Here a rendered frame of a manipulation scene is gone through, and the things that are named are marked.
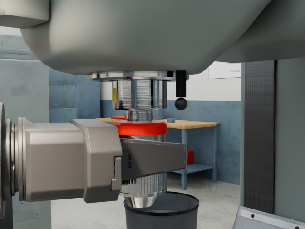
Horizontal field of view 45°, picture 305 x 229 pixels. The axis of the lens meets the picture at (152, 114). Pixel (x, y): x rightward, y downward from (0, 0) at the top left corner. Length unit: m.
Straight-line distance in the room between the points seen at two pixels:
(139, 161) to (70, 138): 0.06
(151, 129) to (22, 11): 0.13
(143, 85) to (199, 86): 5.61
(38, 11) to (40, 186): 0.12
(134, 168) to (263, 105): 0.42
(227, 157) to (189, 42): 5.36
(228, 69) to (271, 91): 4.90
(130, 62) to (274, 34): 0.16
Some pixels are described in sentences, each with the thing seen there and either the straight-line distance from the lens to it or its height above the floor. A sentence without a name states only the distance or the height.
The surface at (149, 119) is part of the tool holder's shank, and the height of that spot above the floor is 1.27.
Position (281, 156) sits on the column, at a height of 1.19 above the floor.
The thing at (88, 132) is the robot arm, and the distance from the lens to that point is 0.26.
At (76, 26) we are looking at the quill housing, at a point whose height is 1.34.
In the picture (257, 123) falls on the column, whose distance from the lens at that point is 0.68.
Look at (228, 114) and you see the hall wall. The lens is 5.53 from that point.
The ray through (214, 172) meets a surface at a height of 0.15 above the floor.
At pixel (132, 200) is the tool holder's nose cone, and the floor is 1.20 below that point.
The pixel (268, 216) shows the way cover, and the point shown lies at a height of 1.08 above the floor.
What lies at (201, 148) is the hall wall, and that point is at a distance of 5.91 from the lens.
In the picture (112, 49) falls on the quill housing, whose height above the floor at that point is 1.32.
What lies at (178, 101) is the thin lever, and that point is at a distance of 0.28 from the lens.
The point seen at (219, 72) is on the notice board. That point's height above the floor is 1.62.
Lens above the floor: 1.29
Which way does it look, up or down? 3 degrees down
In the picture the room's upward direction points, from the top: straight up
